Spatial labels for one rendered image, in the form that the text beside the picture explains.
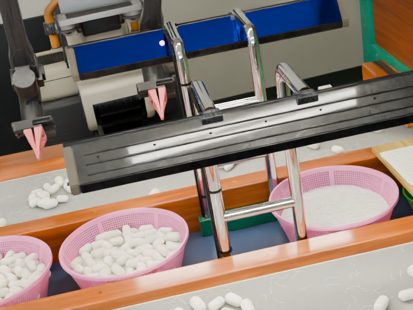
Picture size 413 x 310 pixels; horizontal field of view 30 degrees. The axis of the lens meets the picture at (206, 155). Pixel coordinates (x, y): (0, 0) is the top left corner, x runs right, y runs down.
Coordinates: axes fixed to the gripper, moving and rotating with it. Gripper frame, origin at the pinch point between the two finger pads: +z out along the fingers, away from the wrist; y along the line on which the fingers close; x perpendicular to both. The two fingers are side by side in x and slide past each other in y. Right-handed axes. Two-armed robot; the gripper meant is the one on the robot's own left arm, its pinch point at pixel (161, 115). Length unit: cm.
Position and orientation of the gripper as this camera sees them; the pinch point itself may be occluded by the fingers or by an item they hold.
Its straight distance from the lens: 200.9
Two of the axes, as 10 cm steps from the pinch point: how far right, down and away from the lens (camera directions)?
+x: 0.2, 4.2, 9.1
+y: 9.8, -1.9, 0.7
